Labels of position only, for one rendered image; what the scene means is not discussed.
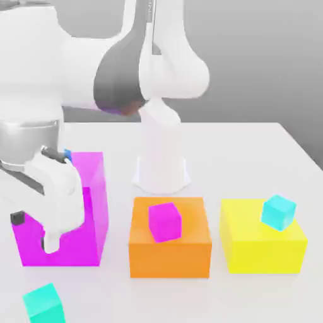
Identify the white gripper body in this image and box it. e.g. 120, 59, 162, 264
0, 153, 85, 233

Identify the small teal cube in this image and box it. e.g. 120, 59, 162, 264
21, 282, 66, 323

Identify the small magenta cube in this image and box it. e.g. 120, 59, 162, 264
148, 202, 183, 244

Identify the small cyan cube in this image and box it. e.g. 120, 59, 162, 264
260, 194, 297, 232

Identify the large magenta box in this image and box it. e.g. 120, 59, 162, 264
11, 151, 110, 267

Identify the large orange box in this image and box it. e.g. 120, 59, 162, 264
127, 196, 213, 279

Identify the large yellow box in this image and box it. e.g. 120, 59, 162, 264
218, 198, 308, 274

